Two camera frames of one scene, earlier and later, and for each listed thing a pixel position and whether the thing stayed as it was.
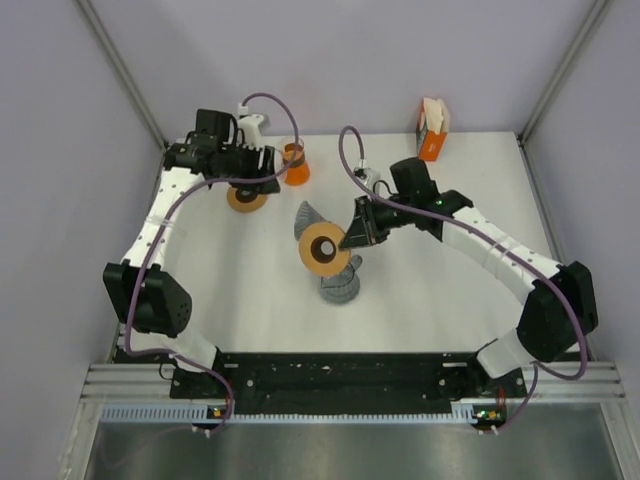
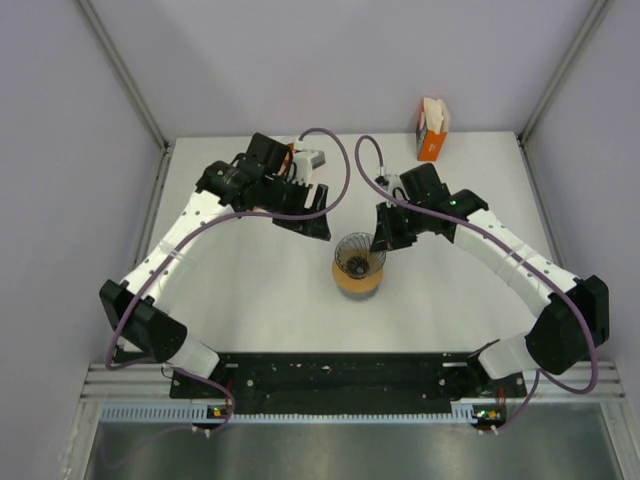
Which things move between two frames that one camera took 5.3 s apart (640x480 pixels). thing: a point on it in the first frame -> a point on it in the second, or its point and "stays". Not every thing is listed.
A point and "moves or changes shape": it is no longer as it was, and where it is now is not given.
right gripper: (361, 233) -> (383, 239)
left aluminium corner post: (121, 63) stays
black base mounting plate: (348, 378) stays
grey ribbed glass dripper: (306, 214) moves or changes shape
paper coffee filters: (437, 115) stays
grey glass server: (343, 287) -> (358, 296)
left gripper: (267, 162) -> (315, 227)
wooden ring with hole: (320, 249) -> (356, 284)
